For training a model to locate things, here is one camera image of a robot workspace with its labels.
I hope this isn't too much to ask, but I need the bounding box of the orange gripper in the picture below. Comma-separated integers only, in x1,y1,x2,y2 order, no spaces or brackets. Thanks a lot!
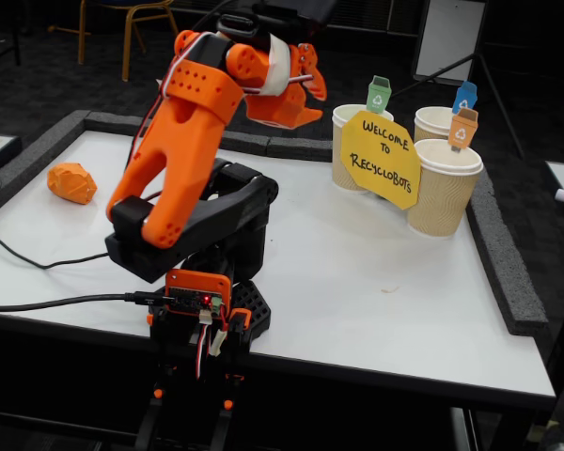
224,35,329,131

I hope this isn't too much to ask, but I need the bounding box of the orange paper wad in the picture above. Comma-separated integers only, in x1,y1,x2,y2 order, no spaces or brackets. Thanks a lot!
46,162,99,206

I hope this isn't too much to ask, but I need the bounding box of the short grey foam border strip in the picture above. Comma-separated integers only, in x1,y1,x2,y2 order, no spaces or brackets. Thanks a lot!
265,135,335,163

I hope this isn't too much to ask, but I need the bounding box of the paper cup with green label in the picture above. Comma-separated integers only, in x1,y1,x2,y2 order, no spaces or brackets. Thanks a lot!
331,103,396,194

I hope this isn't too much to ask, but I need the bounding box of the green recycling bin label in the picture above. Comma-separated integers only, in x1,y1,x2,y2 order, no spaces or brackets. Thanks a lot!
366,74,393,114

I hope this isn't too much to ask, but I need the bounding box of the yellow welcome sign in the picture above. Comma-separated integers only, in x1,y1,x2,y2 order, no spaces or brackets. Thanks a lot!
340,110,423,210

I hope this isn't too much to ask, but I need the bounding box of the paper cup with blue label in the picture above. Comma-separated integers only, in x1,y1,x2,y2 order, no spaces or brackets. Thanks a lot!
413,106,466,142

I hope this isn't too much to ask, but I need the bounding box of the white board on stand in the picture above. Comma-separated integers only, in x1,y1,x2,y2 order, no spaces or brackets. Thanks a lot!
412,0,488,86

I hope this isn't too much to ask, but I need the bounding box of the blue recycling bin label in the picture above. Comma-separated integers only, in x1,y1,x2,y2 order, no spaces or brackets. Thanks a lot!
451,80,479,116

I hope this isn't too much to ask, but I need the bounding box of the orange recycling bin label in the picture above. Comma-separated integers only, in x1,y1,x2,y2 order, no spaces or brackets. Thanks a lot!
448,106,479,154

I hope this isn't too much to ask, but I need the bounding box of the wooden chair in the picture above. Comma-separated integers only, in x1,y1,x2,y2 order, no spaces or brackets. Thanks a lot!
77,0,192,84

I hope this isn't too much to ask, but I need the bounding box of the paper cup with orange label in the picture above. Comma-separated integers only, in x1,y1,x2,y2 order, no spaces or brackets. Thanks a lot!
407,138,484,238

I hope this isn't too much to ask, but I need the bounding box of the orange controller board holder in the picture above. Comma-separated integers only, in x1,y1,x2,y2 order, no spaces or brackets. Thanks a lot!
164,268,232,325

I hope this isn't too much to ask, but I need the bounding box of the white side table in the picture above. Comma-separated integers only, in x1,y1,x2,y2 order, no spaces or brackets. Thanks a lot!
544,159,564,245

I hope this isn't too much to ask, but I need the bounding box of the black clamp orange knob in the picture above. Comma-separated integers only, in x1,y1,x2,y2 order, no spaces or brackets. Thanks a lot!
134,364,166,451
210,373,242,451

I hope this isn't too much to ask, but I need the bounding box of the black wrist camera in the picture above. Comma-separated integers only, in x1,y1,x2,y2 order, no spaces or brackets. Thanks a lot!
215,0,338,41

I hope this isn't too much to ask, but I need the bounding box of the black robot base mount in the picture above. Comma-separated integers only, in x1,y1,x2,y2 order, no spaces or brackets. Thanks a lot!
148,279,274,372

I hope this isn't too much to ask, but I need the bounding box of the black usb cable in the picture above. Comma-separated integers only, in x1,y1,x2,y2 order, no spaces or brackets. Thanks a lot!
0,291,175,314

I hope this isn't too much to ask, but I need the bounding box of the black camera cable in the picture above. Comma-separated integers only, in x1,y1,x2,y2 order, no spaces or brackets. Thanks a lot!
0,174,110,271

